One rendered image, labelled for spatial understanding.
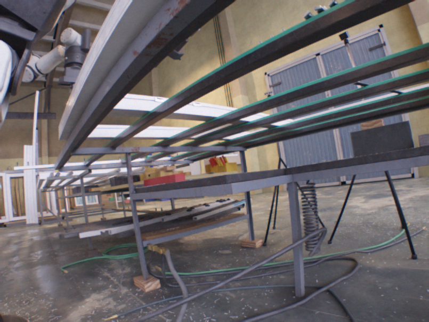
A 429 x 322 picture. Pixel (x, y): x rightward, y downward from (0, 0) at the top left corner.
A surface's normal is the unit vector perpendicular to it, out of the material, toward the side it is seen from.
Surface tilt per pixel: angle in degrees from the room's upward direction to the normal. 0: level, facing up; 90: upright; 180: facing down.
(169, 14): 90
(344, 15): 90
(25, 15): 127
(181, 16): 180
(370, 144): 90
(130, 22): 180
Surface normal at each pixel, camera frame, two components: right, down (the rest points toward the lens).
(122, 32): 0.12, 0.99
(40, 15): 0.76, 0.48
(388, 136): -0.73, 0.06
